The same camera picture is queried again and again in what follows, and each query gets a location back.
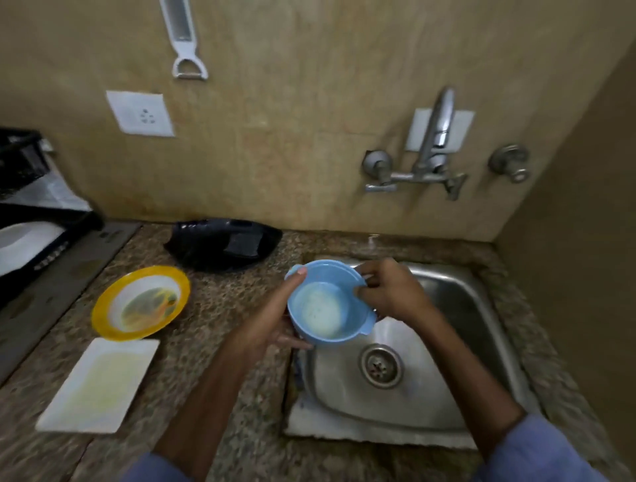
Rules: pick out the person's right hand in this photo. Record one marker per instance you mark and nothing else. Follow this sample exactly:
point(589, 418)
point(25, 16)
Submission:
point(397, 293)

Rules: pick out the person's left hand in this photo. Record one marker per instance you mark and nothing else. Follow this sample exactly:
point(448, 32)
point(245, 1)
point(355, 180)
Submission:
point(263, 332)

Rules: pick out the yellow rimmed picture bowl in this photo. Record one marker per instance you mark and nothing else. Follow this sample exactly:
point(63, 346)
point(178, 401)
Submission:
point(144, 303)

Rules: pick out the white rectangular plate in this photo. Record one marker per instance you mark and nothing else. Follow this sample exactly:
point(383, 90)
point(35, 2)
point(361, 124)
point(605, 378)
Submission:
point(99, 387)

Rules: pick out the white bowl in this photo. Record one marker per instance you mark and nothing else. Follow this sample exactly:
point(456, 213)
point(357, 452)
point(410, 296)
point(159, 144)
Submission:
point(25, 243)

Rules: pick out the black plastic dish rack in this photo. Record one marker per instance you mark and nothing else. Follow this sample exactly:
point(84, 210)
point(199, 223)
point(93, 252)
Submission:
point(20, 164)

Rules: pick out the person's right forearm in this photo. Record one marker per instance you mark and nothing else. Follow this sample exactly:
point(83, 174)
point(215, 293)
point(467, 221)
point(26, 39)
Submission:
point(467, 377)

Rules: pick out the person's left forearm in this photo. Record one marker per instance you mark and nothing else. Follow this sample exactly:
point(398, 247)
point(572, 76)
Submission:
point(203, 417)

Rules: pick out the person's left blue sleeve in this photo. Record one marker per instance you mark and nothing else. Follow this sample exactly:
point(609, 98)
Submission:
point(149, 472)

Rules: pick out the dark scouring pad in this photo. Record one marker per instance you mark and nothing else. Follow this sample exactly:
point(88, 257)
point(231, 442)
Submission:
point(243, 246)

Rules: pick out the black ribbed plastic tray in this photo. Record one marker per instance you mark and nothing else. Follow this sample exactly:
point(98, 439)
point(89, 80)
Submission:
point(199, 243)

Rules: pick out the steel sink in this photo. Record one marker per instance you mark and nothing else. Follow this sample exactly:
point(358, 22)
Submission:
point(447, 397)

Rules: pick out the grey flat tray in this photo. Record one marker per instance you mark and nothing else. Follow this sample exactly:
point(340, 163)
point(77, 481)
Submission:
point(59, 293)

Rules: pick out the white plastic bag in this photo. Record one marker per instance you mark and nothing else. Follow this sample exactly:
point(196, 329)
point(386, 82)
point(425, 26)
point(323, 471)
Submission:
point(54, 193)

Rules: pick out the white grater peeler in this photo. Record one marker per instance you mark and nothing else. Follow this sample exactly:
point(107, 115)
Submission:
point(185, 49)

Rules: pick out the metal wall valve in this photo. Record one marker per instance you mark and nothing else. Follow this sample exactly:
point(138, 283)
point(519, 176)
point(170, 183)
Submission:
point(508, 163)

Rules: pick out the white switch plate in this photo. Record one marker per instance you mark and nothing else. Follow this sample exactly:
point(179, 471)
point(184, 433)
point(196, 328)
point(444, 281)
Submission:
point(462, 129)

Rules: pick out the metal wall faucet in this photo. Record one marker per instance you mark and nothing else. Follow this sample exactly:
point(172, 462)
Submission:
point(439, 119)

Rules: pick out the white wall socket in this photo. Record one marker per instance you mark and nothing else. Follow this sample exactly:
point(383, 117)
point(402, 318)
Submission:
point(140, 114)

